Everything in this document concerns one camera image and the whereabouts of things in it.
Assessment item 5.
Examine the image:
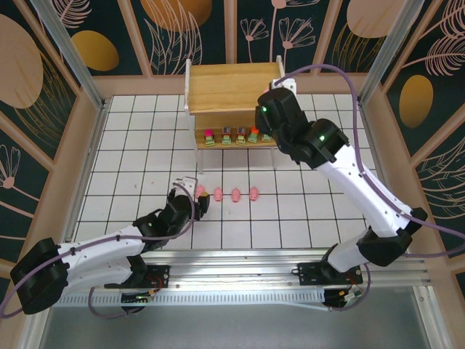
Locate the wooden shelf with white legs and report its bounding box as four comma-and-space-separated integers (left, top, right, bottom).
184, 57, 297, 175

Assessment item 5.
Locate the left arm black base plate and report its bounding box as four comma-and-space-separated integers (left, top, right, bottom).
105, 264, 171, 290

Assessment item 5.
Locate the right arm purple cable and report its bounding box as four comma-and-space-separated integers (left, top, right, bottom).
271, 64, 465, 313

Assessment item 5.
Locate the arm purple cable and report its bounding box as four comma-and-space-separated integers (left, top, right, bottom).
0, 177, 199, 321
271, 64, 465, 313

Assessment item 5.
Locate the long aluminium mounting rail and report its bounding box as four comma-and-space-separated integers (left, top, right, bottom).
36, 249, 432, 292

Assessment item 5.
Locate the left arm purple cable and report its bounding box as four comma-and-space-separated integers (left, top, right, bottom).
0, 177, 199, 321

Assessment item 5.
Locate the black controller board with wires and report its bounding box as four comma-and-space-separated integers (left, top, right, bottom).
324, 289, 365, 312
121, 289, 161, 314

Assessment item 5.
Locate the white slotted cable duct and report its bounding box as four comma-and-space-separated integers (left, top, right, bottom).
52, 289, 330, 308

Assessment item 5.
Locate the aluminium frame post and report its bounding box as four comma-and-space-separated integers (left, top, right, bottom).
31, 0, 108, 112
357, 0, 426, 106

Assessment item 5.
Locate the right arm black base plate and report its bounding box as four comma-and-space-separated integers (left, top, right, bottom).
296, 260, 364, 288

